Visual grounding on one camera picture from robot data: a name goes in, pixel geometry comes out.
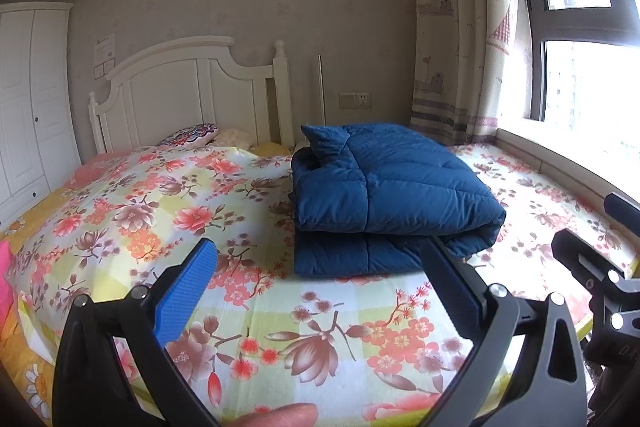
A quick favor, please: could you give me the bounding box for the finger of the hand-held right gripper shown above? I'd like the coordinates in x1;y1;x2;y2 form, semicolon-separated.
604;193;640;229
551;228;621;297

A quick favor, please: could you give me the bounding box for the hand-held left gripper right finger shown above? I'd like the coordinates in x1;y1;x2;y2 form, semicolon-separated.
421;238;587;427

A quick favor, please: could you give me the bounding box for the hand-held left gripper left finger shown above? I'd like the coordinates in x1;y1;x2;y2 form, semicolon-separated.
51;237;223;427

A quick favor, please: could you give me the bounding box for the blue quilted jacket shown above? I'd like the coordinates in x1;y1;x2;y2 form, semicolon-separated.
290;122;507;278

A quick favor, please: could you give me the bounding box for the person's left hand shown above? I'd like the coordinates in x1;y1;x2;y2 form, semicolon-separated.
234;402;319;427

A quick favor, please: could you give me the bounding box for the beige window sill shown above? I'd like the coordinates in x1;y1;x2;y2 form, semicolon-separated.
495;127;640;228

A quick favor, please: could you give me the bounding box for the floral quilt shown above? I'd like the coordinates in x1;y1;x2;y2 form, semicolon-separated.
4;142;640;427

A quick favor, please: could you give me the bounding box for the window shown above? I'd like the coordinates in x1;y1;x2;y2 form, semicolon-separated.
505;0;640;143

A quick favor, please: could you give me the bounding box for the purple patterned pillow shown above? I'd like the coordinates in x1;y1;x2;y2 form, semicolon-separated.
156;123;219;146

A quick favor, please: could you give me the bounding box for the cream pillow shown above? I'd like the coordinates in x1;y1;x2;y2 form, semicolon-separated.
214;128;256;149

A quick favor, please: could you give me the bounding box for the yellow pillow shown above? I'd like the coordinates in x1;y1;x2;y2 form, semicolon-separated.
249;141;293;157

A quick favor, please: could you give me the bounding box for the yellow bedsheet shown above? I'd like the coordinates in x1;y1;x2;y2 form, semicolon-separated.
0;152;101;427

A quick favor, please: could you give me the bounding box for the pink cloth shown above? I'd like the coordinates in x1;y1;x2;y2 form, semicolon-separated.
0;241;15;333

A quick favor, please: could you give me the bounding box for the white bed headboard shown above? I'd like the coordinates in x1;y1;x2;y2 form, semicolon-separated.
88;36;296;153

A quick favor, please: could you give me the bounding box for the slim white lamp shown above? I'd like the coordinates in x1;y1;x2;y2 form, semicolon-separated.
316;54;328;126

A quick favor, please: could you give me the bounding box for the white wardrobe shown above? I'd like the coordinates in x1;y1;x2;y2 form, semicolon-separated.
0;2;83;228

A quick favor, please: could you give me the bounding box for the printed cream curtain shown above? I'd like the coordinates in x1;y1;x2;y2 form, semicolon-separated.
407;0;533;147

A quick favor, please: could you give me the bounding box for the paper wall notice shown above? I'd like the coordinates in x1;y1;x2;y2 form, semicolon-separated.
93;34;117;65

